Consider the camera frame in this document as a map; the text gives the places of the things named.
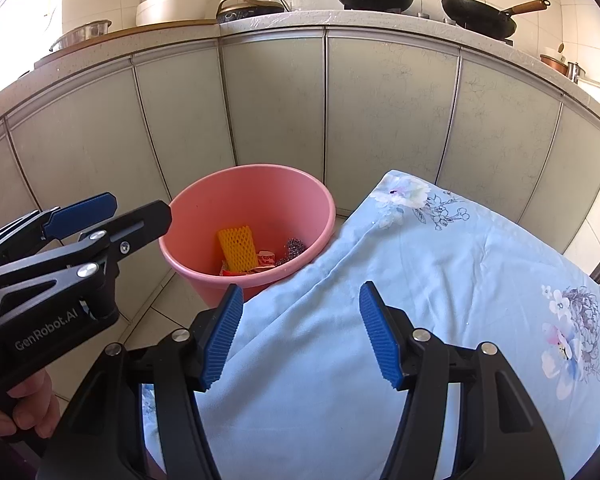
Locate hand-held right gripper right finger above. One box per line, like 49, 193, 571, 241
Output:
358, 281, 566, 480

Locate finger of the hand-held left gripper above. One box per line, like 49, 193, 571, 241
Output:
0, 191, 118, 267
0, 201, 172, 322

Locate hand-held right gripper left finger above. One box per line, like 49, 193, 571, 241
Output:
55, 283, 244, 480

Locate red cardboard box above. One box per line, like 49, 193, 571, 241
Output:
220, 259, 253, 277

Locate pink plastic bucket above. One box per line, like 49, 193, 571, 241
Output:
158, 163, 337, 308

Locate yellow foam fruit net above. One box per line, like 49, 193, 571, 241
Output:
216, 225, 257, 273

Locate silver scouring cloth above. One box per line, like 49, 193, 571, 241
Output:
274, 237, 307, 267

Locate person's left hand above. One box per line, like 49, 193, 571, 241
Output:
0, 372, 62, 442

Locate light blue floral cloth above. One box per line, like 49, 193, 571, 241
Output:
142, 170, 600, 480

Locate steel bowl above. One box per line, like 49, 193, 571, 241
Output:
50, 19, 113, 52

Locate white round cooker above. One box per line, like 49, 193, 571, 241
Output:
136, 0, 208, 27

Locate grey kitchen cabinet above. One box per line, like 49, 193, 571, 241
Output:
0, 25, 600, 281

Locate dark patterned electric pot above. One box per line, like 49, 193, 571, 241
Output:
216, 0, 286, 24

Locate speckled kitchen countertop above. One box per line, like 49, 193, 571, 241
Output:
0, 10, 600, 136

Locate copper pot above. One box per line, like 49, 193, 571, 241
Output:
540, 54, 570, 75

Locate black wok wooden handle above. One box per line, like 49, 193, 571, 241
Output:
441, 0, 551, 40

